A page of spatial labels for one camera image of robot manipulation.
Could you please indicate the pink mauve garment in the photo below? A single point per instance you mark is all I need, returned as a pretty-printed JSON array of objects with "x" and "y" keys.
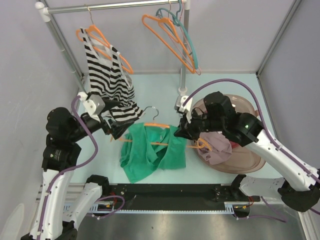
[{"x": 221, "y": 149}]

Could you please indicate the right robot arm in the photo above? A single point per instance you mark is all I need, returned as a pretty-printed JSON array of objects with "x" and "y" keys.
[{"x": 299, "y": 184}]

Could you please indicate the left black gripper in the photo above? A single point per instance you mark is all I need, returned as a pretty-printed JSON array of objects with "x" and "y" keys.
[{"x": 116, "y": 128}]

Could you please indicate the orange hanger with striped top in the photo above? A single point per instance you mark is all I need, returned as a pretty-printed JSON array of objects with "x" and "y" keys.
[{"x": 96, "y": 34}]

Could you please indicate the pink thin hanger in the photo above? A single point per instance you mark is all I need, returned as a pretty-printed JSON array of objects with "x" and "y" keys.
[{"x": 190, "y": 57}]

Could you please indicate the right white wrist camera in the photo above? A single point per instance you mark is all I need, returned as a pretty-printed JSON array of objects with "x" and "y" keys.
[{"x": 183, "y": 105}]

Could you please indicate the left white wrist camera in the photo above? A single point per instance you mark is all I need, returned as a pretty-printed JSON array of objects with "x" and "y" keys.
[{"x": 93, "y": 104}]

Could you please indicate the metal clothes rack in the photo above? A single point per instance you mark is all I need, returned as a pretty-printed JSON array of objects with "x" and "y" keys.
[{"x": 47, "y": 14}]

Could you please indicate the red garment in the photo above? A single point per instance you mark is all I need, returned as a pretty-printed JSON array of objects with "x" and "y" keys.
[{"x": 233, "y": 144}]

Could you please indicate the green tank top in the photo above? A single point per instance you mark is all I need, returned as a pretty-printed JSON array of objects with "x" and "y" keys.
[{"x": 149, "y": 148}]

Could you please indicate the brown plastic laundry basket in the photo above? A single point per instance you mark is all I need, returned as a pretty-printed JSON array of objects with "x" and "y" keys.
[{"x": 242, "y": 160}]

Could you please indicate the orange hanger front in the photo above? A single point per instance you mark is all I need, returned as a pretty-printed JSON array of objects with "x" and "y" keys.
[{"x": 199, "y": 144}]

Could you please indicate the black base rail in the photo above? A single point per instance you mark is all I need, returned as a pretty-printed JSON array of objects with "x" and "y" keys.
[{"x": 173, "y": 198}]

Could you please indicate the black white striped tank top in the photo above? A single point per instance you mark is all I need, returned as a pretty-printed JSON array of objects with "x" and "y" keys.
[{"x": 108, "y": 78}]

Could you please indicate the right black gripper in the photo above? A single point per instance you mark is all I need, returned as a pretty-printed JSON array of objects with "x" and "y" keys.
[{"x": 186, "y": 129}]

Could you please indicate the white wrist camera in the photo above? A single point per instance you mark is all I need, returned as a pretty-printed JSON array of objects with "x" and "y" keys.
[
  {"x": 183, "y": 105},
  {"x": 93, "y": 104}
]

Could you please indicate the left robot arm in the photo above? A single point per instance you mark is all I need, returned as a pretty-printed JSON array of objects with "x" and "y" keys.
[{"x": 70, "y": 145}]

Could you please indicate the teal hanger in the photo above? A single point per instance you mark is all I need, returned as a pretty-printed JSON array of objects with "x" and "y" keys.
[{"x": 176, "y": 27}]

